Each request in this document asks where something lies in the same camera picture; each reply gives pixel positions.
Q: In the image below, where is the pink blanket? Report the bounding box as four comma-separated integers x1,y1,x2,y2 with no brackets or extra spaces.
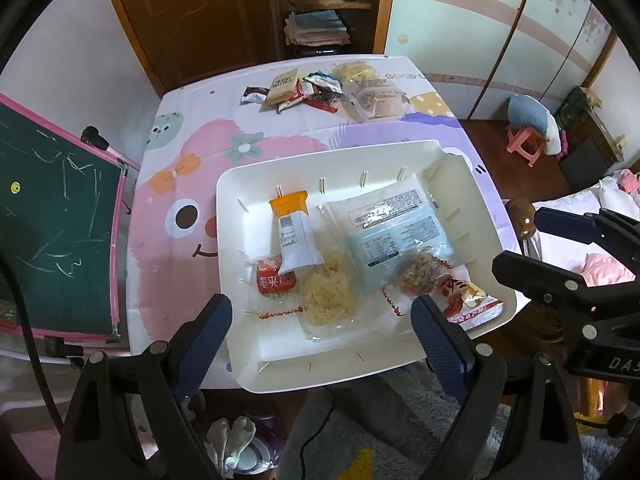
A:
570,252,633,286

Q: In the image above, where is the dark wooden nightstand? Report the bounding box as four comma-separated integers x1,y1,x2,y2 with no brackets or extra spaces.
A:
554,86,626,193

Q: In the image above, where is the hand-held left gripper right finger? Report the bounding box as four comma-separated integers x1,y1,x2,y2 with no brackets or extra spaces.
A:
410,294,583,480

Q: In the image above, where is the orange white stick packet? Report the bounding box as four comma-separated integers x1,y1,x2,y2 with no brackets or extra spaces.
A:
269,189,326,275

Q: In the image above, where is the grey fleece cloth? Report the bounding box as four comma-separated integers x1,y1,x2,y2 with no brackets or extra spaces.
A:
282,360,626,480

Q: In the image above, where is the thin black cable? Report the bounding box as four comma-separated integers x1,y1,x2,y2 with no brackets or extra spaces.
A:
299,400,335,480

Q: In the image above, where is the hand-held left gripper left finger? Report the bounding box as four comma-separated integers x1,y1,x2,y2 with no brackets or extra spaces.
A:
55,292,233,480

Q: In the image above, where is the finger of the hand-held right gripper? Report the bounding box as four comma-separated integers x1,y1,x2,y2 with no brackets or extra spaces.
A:
535,207,640,263
492,251,640,333

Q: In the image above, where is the pink plastic stool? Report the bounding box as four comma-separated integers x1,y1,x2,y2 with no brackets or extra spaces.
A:
506,125,545,168

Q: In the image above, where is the brown wooden bedpost knob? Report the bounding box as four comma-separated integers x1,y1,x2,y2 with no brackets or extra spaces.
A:
505,198,538,243

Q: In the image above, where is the small red white packet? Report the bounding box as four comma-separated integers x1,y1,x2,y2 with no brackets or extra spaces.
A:
277,82,313,113

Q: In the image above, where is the wooden shelf unit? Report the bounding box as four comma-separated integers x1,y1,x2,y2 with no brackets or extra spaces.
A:
270,0,401,58

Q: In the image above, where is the white plastic tray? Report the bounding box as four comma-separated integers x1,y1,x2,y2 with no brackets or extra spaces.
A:
215,139,518,393

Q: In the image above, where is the red white snack bag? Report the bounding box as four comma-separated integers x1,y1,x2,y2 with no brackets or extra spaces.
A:
435,270,503,331

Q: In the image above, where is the yellow crisp noodle packet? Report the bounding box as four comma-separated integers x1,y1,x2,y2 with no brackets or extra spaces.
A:
332,60,383,86
299,252,361,338

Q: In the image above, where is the stack of folded cloths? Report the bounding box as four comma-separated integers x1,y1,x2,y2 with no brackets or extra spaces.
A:
284,8,351,47

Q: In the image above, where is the light blue clear packet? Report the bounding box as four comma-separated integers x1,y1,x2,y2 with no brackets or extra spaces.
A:
325,172,456,296

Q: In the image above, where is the small red snack packet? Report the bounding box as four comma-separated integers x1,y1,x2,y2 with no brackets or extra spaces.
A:
255,255,301,301

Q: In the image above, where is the white plush toy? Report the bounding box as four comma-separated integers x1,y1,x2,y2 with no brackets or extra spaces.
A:
542,112,565,157

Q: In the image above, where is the floral sliding wardrobe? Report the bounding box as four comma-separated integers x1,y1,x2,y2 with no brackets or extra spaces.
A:
385,0,618,121

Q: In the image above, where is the white sock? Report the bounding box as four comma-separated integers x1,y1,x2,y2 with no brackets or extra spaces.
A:
207,417,233,478
225,415,257,466

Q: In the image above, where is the brown wooden door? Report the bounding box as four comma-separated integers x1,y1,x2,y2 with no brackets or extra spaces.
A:
97,0,281,98

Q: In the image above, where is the blue cushion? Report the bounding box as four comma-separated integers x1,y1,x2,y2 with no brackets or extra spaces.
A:
506,94,551,133

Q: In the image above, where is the black easel clamp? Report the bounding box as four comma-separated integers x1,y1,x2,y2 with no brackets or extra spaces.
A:
81,126,110,151

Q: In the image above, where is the purple round bin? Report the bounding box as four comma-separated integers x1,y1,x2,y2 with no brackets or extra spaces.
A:
235,407,286,476

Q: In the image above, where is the beige snack packet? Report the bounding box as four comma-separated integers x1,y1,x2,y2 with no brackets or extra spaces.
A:
264,67,299,107

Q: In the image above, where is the clear wrapped bread packet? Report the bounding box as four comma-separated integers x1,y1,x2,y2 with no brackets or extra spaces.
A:
345,77,411,123

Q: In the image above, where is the green chalkboard with pink frame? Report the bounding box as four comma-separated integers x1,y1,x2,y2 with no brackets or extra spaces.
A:
0,92,141,346

